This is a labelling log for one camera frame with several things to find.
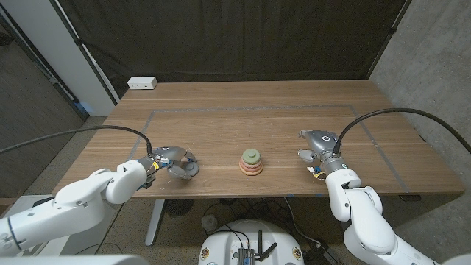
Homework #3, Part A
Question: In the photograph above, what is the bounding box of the blue black foot pedal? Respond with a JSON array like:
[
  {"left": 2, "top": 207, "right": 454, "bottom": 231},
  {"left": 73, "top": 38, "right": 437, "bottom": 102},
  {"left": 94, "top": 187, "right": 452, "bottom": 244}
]
[{"left": 32, "top": 197, "right": 55, "bottom": 208}]

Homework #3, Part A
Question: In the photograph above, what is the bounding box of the grey tape outline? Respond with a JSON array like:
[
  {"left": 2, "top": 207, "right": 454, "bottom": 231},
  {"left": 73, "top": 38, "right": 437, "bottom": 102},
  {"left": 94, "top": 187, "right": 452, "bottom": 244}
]
[{"left": 127, "top": 104, "right": 411, "bottom": 194}]

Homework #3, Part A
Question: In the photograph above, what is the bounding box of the green hanoi disk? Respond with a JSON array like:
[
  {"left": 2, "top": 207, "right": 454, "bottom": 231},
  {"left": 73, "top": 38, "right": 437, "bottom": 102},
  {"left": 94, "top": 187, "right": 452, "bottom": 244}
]
[{"left": 241, "top": 148, "right": 262, "bottom": 166}]

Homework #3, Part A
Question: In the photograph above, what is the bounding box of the thin black left wrist cable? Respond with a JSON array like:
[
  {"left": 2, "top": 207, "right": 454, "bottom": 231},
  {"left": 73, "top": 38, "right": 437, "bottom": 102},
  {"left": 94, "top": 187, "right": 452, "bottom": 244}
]
[{"left": 73, "top": 201, "right": 124, "bottom": 255}]

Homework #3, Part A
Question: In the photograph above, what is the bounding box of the white table leg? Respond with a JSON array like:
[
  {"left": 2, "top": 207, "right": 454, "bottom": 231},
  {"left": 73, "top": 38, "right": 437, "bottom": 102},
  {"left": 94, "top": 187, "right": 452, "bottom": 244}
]
[{"left": 144, "top": 198, "right": 166, "bottom": 247}]

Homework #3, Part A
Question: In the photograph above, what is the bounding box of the grey round floor object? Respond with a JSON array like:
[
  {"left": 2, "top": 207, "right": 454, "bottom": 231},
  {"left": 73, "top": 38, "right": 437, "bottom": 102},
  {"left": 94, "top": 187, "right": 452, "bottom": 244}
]
[{"left": 201, "top": 214, "right": 219, "bottom": 232}]

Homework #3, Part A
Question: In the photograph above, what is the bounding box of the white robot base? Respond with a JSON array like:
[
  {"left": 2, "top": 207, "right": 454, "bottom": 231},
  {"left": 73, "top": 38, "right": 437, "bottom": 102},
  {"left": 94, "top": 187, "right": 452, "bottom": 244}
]
[{"left": 197, "top": 219, "right": 305, "bottom": 265}]

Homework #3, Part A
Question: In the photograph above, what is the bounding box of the white power strip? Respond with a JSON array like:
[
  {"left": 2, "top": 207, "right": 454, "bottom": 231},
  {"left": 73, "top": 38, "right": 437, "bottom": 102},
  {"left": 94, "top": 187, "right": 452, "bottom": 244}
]
[{"left": 127, "top": 76, "right": 158, "bottom": 91}]

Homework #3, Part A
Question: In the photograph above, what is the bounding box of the dark round floor fan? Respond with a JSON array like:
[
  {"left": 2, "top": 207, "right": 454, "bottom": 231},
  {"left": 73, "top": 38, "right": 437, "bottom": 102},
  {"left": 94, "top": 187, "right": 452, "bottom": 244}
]
[{"left": 164, "top": 198, "right": 194, "bottom": 217}]

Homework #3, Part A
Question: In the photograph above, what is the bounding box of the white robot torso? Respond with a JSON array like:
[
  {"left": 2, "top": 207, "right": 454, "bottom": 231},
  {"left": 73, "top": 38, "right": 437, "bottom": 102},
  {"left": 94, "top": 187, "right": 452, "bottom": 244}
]
[{"left": 0, "top": 253, "right": 150, "bottom": 265}]

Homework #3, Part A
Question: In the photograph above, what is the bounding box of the small grey hanoi disk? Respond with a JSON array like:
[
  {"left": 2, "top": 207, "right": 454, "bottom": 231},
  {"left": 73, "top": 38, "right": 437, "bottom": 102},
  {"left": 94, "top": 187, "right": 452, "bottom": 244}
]
[{"left": 185, "top": 161, "right": 200, "bottom": 178}]

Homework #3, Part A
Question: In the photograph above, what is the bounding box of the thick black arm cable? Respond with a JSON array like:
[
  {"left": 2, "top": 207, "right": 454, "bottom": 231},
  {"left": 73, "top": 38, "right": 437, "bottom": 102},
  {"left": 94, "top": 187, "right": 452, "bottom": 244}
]
[
  {"left": 0, "top": 124, "right": 154, "bottom": 155},
  {"left": 333, "top": 107, "right": 471, "bottom": 155}
]

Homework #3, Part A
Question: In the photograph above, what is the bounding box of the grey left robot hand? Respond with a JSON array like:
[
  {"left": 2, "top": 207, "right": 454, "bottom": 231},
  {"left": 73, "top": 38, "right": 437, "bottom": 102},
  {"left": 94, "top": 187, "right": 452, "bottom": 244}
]
[{"left": 145, "top": 146, "right": 200, "bottom": 181}]

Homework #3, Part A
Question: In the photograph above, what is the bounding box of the black power adapter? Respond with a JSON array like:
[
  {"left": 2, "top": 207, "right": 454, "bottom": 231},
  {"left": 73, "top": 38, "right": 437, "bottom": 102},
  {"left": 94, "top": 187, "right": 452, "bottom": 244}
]
[{"left": 304, "top": 242, "right": 341, "bottom": 265}]

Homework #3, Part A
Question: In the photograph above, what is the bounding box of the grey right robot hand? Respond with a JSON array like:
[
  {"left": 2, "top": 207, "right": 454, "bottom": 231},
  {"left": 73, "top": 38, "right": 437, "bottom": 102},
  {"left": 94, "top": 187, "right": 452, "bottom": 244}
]
[{"left": 297, "top": 129, "right": 349, "bottom": 176}]

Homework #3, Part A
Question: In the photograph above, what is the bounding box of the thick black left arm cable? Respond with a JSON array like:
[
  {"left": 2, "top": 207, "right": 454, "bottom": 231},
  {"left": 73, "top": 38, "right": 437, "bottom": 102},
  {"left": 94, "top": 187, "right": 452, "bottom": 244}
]
[{"left": 0, "top": 124, "right": 154, "bottom": 155}]

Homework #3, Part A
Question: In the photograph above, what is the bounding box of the black backdrop stand pole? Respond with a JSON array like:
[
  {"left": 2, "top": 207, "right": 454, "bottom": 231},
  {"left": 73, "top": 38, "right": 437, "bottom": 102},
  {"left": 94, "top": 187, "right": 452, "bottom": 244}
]
[
  {"left": 49, "top": 0, "right": 121, "bottom": 105},
  {"left": 366, "top": 0, "right": 413, "bottom": 79}
]

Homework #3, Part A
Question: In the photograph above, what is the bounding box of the light grey floor cable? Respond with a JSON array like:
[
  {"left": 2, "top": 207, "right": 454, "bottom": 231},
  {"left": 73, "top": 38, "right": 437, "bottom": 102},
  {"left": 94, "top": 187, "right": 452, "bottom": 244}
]
[{"left": 283, "top": 197, "right": 323, "bottom": 247}]

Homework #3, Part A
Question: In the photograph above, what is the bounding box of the grey antenna radio module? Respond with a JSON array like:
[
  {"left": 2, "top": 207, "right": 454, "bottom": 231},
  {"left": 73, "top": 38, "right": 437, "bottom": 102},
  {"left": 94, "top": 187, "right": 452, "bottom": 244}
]
[{"left": 237, "top": 230, "right": 279, "bottom": 265}]

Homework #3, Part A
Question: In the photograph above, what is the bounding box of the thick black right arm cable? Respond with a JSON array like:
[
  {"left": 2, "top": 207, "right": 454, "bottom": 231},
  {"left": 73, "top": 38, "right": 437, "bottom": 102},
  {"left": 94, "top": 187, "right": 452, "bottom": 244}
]
[{"left": 333, "top": 107, "right": 471, "bottom": 155}]

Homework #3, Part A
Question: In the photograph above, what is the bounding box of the black backdrop cloth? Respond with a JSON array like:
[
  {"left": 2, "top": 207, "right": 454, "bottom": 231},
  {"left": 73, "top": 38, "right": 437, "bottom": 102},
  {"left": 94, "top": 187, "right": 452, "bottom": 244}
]
[{"left": 54, "top": 0, "right": 411, "bottom": 99}]

